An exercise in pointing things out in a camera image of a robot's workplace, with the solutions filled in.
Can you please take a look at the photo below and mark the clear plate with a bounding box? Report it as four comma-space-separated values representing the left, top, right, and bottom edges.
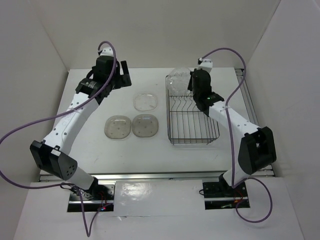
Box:
133, 92, 158, 112
131, 114, 159, 138
104, 115, 132, 140
166, 67, 190, 96

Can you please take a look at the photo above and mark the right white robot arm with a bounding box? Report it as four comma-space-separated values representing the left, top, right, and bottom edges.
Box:
188, 69, 277, 196

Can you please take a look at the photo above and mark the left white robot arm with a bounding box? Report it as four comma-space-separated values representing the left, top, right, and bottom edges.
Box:
30, 55, 132, 200

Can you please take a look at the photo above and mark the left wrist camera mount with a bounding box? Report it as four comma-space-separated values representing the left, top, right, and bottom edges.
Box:
98, 46, 114, 58

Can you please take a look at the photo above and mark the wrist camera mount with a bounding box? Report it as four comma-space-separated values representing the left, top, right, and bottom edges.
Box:
98, 46, 114, 58
197, 57, 213, 74

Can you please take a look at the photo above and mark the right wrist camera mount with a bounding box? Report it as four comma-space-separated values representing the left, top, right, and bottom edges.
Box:
197, 57, 213, 74

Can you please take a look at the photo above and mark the wire dish rack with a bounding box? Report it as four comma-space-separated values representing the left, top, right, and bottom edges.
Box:
165, 75, 220, 146

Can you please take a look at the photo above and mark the front aluminium rail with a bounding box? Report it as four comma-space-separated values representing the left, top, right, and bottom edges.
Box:
38, 170, 226, 182

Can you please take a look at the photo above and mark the aluminium rail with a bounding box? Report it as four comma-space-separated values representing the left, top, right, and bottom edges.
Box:
239, 82, 275, 177
38, 170, 226, 182

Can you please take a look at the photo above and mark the right side aluminium rail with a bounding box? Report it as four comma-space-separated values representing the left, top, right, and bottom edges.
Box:
239, 82, 275, 177

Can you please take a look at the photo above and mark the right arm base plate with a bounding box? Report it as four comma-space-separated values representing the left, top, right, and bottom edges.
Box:
198, 182, 250, 210

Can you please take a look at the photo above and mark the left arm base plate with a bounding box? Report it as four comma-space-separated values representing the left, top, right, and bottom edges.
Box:
60, 184, 115, 213

